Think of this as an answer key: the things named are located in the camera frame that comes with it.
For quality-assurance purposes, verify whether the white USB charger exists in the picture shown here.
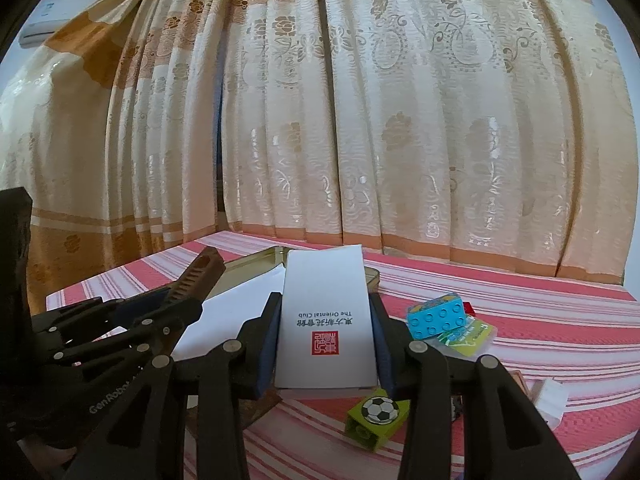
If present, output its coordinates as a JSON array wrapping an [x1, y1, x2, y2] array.
[[532, 378, 568, 430]]

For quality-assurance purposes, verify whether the brown comb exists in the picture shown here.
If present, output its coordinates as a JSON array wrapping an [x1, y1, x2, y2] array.
[[164, 246, 226, 304]]

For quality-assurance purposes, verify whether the white cardboard box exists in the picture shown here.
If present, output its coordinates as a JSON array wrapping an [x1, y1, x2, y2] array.
[[274, 245, 378, 399]]

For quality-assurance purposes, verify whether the floss pick plastic box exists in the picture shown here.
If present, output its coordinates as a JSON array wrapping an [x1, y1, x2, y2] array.
[[432, 315, 498, 361]]

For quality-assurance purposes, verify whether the red toy brick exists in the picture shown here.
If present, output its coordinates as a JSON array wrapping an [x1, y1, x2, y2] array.
[[463, 301, 475, 316]]

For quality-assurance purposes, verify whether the green soccer ball brick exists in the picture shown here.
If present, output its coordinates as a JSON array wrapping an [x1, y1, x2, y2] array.
[[344, 389, 410, 451]]

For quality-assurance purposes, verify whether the blue toy brick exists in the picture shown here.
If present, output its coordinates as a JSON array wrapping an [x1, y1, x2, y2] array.
[[407, 292, 466, 340]]

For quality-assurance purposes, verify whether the copper metal card case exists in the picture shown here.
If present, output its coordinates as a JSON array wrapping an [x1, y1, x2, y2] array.
[[451, 370, 530, 422]]

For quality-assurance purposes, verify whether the gold rectangular tin box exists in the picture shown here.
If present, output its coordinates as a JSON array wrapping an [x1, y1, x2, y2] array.
[[169, 245, 381, 430]]

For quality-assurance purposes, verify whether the pink striped table cloth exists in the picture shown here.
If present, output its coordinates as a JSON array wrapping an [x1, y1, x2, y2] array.
[[45, 231, 640, 480]]

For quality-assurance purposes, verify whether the cream floral curtain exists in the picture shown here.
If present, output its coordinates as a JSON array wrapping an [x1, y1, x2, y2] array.
[[1, 0, 639, 313]]

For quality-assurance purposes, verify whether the white air conditioner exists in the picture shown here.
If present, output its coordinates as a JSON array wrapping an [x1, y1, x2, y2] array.
[[18, 0, 98, 49]]

